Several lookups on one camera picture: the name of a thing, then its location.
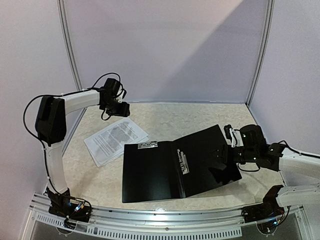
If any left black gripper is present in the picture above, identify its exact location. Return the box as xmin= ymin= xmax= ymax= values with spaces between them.
xmin=102 ymin=98 xmax=130 ymax=117

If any black file folder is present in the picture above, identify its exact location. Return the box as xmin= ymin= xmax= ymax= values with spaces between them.
xmin=122 ymin=124 xmax=242 ymax=203

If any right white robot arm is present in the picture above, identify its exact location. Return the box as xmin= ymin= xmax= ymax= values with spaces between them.
xmin=221 ymin=124 xmax=320 ymax=218

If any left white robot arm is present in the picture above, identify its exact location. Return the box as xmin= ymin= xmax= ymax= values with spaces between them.
xmin=35 ymin=78 xmax=130 ymax=195

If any printed paper stack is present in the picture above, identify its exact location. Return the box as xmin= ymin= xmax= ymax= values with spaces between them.
xmin=84 ymin=118 xmax=149 ymax=167

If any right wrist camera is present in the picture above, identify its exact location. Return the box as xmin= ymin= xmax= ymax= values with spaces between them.
xmin=223 ymin=124 xmax=243 ymax=148

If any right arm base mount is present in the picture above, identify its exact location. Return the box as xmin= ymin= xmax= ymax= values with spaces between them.
xmin=241 ymin=185 xmax=291 ymax=227

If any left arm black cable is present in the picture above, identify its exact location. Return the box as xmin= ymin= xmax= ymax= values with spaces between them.
xmin=23 ymin=72 xmax=126 ymax=191

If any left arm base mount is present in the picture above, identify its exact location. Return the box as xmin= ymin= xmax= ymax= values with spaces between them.
xmin=46 ymin=188 xmax=93 ymax=223

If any curved aluminium rail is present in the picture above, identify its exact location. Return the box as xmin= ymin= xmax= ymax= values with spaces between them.
xmin=29 ymin=192 xmax=305 ymax=228

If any perforated white cable tray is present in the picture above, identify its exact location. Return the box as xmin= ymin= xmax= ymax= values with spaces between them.
xmin=29 ymin=213 xmax=243 ymax=240

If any right aluminium frame post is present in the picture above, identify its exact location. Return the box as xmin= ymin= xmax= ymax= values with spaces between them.
xmin=245 ymin=0 xmax=275 ymax=108

